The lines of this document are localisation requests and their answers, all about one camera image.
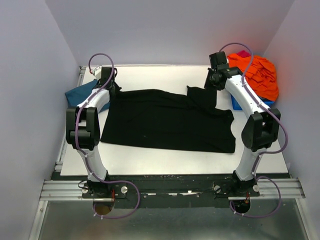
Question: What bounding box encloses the black t-shirt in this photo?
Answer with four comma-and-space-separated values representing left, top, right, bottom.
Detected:
100, 86, 236, 154

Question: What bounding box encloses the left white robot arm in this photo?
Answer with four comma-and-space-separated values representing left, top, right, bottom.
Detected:
65, 66, 121, 198

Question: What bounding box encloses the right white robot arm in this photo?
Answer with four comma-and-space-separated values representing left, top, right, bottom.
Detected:
204, 51, 281, 196

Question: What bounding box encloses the pink t-shirt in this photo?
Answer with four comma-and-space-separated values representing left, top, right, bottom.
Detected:
236, 50, 251, 58

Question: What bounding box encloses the blue plastic bin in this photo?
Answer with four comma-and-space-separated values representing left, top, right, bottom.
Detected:
230, 95, 275, 111

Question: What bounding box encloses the folded teal t-shirt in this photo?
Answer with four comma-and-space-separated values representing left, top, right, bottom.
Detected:
64, 79, 110, 112

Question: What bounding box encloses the orange t-shirt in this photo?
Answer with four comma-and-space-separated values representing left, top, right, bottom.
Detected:
227, 53, 279, 102

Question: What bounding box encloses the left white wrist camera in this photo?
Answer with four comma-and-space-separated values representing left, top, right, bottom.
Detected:
90, 65, 103, 80

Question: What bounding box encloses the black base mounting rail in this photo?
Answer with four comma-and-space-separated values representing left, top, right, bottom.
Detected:
82, 173, 261, 210

